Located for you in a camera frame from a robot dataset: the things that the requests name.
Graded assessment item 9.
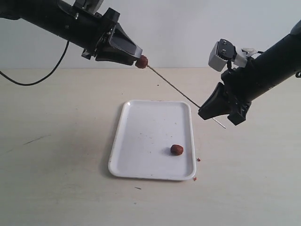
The right grey black robot arm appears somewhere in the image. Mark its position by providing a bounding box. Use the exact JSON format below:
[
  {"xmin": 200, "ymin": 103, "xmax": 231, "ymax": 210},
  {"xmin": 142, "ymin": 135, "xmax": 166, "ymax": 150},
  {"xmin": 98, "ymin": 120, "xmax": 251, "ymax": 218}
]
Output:
[{"xmin": 198, "ymin": 23, "xmax": 301, "ymax": 125}]

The left grey black robot arm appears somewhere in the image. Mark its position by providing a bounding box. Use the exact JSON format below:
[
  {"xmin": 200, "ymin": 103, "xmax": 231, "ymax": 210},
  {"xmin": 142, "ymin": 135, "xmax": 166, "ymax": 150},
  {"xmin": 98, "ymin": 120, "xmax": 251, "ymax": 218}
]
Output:
[{"xmin": 0, "ymin": 0, "xmax": 142, "ymax": 65}]

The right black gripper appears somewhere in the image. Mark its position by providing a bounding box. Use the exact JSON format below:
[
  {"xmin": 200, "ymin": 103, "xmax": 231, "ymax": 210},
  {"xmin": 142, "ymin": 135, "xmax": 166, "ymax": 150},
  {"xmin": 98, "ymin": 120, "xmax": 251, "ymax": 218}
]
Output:
[{"xmin": 198, "ymin": 58, "xmax": 256, "ymax": 125}]

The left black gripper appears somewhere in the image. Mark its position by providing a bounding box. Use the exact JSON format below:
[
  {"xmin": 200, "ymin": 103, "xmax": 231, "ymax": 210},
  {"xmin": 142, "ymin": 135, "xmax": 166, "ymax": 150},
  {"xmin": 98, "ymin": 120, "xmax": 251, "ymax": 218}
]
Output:
[{"xmin": 81, "ymin": 8, "xmax": 142, "ymax": 65}]

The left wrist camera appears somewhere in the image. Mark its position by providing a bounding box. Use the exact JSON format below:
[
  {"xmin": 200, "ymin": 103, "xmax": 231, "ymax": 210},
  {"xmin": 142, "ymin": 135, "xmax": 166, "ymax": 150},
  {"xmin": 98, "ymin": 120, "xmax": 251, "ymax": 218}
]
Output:
[{"xmin": 73, "ymin": 0, "xmax": 103, "ymax": 14}]

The red fruit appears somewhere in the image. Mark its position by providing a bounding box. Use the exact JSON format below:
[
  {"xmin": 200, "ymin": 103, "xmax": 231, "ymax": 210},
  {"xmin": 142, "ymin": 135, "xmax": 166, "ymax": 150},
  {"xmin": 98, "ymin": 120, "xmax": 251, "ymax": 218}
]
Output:
[
  {"xmin": 135, "ymin": 55, "xmax": 148, "ymax": 69},
  {"xmin": 170, "ymin": 144, "xmax": 184, "ymax": 156}
]

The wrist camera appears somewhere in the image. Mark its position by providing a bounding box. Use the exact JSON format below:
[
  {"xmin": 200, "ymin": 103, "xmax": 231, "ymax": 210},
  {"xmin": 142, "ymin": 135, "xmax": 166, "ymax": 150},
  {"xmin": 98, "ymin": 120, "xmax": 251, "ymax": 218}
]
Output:
[
  {"xmin": 73, "ymin": 0, "xmax": 103, "ymax": 14},
  {"xmin": 208, "ymin": 39, "xmax": 263, "ymax": 72}
]

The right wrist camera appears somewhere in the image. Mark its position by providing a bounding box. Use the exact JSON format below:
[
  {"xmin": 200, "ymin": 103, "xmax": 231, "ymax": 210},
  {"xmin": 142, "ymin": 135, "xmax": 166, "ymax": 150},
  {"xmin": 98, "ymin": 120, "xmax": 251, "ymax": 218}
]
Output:
[{"xmin": 208, "ymin": 39, "xmax": 263, "ymax": 72}]

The thin metal skewer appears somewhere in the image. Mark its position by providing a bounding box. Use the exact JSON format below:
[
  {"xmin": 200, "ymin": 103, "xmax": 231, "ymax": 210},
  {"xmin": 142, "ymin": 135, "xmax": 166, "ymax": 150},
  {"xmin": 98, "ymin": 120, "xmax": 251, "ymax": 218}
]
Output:
[{"xmin": 147, "ymin": 65, "xmax": 227, "ymax": 129}]

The white rectangular plastic tray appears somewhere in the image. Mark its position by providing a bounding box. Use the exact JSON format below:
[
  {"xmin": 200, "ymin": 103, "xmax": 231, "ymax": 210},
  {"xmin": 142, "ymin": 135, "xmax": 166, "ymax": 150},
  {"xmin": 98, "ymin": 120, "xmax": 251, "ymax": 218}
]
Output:
[{"xmin": 108, "ymin": 100, "xmax": 197, "ymax": 181}]

